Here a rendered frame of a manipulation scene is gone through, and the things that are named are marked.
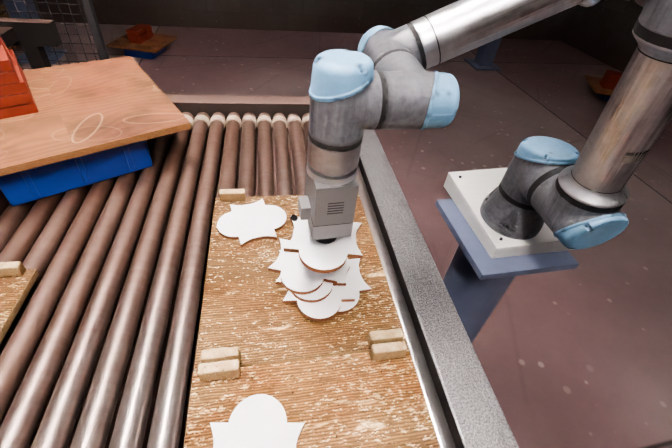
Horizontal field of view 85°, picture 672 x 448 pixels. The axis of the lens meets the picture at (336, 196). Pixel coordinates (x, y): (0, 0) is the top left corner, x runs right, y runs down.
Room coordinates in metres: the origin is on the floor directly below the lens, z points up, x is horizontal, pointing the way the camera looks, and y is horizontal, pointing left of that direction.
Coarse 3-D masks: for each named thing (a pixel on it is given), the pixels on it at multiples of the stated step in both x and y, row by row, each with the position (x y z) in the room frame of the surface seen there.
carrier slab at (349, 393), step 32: (192, 384) 0.23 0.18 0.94; (224, 384) 0.23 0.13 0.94; (256, 384) 0.24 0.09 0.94; (288, 384) 0.24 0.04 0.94; (320, 384) 0.25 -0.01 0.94; (352, 384) 0.25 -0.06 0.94; (384, 384) 0.26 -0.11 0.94; (416, 384) 0.27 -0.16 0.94; (192, 416) 0.18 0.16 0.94; (224, 416) 0.19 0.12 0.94; (288, 416) 0.20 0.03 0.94; (320, 416) 0.20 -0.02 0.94; (352, 416) 0.21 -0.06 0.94; (384, 416) 0.21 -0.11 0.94; (416, 416) 0.22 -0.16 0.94
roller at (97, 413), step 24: (192, 120) 1.03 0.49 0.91; (168, 168) 0.75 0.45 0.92; (168, 192) 0.67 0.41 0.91; (144, 240) 0.50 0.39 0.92; (144, 264) 0.44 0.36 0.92; (144, 288) 0.40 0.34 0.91; (120, 312) 0.34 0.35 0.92; (120, 336) 0.29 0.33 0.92; (120, 360) 0.26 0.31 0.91; (96, 384) 0.22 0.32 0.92; (120, 384) 0.23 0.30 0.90; (96, 408) 0.18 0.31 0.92; (96, 432) 0.16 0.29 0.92
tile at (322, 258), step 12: (300, 228) 0.45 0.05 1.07; (300, 240) 0.42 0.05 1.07; (312, 240) 0.43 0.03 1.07; (336, 240) 0.43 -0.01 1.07; (348, 240) 0.44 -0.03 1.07; (300, 252) 0.40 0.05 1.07; (312, 252) 0.40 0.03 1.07; (324, 252) 0.40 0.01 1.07; (336, 252) 0.41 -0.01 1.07; (348, 252) 0.41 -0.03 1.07; (360, 252) 0.41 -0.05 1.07; (312, 264) 0.37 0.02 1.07; (324, 264) 0.38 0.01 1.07; (336, 264) 0.38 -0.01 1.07
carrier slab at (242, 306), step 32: (288, 224) 0.59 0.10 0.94; (224, 256) 0.47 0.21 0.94; (256, 256) 0.48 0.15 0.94; (224, 288) 0.40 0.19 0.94; (256, 288) 0.41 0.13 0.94; (384, 288) 0.44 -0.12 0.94; (224, 320) 0.34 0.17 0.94; (256, 320) 0.34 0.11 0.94; (288, 320) 0.35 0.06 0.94; (352, 320) 0.36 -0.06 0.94; (384, 320) 0.37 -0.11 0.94; (256, 352) 0.29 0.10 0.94; (288, 352) 0.29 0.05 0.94; (320, 352) 0.30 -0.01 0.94; (352, 352) 0.31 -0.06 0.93
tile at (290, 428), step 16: (256, 400) 0.21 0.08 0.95; (272, 400) 0.21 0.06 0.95; (240, 416) 0.19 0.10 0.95; (256, 416) 0.19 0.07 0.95; (272, 416) 0.19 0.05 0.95; (224, 432) 0.17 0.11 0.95; (240, 432) 0.17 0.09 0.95; (256, 432) 0.17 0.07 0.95; (272, 432) 0.17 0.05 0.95; (288, 432) 0.18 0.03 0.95
